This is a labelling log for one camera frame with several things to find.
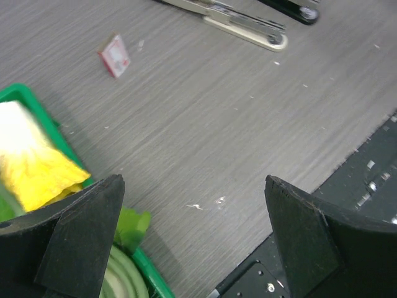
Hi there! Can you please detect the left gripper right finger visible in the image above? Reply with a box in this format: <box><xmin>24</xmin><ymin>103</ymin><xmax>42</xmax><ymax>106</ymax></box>
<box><xmin>265</xmin><ymin>175</ymin><xmax>396</xmax><ymax>297</ymax></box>

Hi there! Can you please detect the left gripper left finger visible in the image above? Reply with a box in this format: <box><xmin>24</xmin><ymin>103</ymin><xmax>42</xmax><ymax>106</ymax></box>
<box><xmin>1</xmin><ymin>174</ymin><xmax>125</xmax><ymax>297</ymax></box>

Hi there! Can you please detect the red white staple box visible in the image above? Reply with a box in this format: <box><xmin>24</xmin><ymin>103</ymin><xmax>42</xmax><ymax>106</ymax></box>
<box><xmin>97</xmin><ymin>32</ymin><xmax>130</xmax><ymax>79</ymax></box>

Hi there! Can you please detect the green toy bok choy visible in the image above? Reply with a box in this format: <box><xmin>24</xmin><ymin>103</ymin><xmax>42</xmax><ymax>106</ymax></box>
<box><xmin>0</xmin><ymin>183</ymin><xmax>25</xmax><ymax>222</ymax></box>

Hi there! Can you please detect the green toy leaf sprig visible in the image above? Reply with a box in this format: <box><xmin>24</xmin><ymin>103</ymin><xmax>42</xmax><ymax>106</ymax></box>
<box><xmin>114</xmin><ymin>207</ymin><xmax>151</xmax><ymax>254</ymax></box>

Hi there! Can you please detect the yellow white toy cabbage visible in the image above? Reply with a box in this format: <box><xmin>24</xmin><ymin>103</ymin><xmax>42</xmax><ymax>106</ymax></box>
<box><xmin>1</xmin><ymin>101</ymin><xmax>91</xmax><ymax>212</ymax></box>

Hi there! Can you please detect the green plastic tray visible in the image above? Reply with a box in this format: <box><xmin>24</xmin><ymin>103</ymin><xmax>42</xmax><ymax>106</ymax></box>
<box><xmin>1</xmin><ymin>83</ymin><xmax>174</xmax><ymax>298</ymax></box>

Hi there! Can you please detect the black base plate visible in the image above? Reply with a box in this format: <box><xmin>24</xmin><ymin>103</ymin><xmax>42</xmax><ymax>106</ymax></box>
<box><xmin>212</xmin><ymin>114</ymin><xmax>396</xmax><ymax>297</ymax></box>

